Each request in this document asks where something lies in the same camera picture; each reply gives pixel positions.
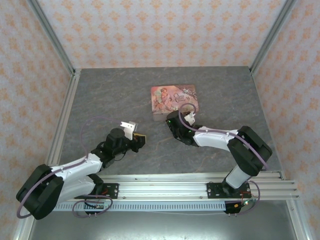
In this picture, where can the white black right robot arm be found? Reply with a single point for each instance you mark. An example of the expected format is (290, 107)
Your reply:
(212, 137)

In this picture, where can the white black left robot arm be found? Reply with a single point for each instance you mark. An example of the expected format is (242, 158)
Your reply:
(75, 167)

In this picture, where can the left base circuit board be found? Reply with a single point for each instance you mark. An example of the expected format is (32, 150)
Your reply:
(96, 206)

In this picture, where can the base circuit board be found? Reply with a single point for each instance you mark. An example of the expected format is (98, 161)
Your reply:
(96, 206)
(243, 203)

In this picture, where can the grey metal base sheet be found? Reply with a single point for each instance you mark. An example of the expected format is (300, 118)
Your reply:
(162, 226)

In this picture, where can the right base circuit board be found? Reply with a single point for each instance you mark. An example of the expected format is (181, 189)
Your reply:
(243, 203)

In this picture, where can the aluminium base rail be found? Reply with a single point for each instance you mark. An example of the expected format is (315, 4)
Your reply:
(162, 187)

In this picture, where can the aluminium table side rail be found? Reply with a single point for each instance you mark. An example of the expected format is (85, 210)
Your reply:
(63, 120)

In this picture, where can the aluminium frame post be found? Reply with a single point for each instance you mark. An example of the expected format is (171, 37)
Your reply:
(271, 37)
(53, 37)

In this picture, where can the aluminium frame bar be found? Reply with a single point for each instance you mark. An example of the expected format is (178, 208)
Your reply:
(23, 233)
(297, 222)

